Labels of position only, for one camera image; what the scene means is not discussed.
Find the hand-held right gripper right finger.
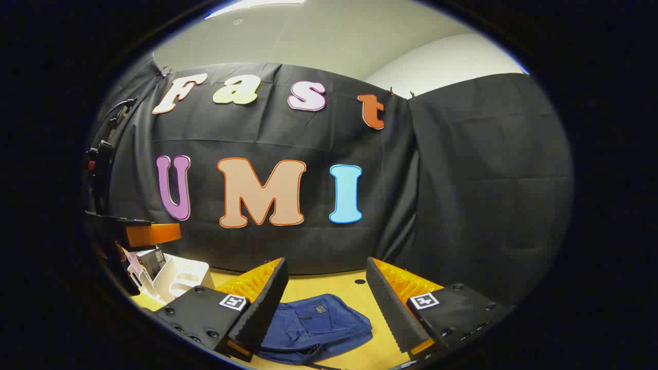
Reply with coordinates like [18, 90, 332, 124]
[365, 257, 515, 360]

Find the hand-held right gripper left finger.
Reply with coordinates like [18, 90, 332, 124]
[154, 257, 289, 363]

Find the dark-cover book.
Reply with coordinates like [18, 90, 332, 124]
[141, 249, 166, 281]

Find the pink book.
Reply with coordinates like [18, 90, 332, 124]
[121, 248, 142, 288]

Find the white bookshelf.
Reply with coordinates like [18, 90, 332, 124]
[129, 248, 215, 304]

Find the blue schoolbag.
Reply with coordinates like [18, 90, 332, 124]
[257, 293, 374, 366]

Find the black backdrop cloth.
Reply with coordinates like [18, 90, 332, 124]
[85, 54, 574, 309]

